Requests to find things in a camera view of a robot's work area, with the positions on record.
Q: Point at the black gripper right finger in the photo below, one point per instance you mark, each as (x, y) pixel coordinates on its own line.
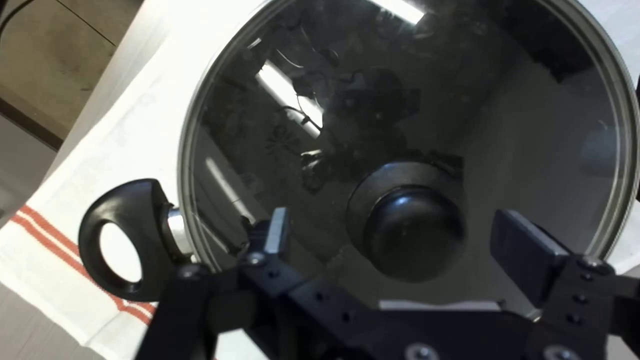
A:
(586, 306)

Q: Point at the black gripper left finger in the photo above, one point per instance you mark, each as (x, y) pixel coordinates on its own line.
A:
(280, 301)

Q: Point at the black cooking pot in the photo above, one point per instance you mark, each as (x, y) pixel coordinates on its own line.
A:
(91, 233)

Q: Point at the white towel red stripes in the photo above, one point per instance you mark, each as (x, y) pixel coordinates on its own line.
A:
(132, 121)

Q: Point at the glass pot lid black knob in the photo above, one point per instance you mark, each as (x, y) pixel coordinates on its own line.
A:
(500, 133)

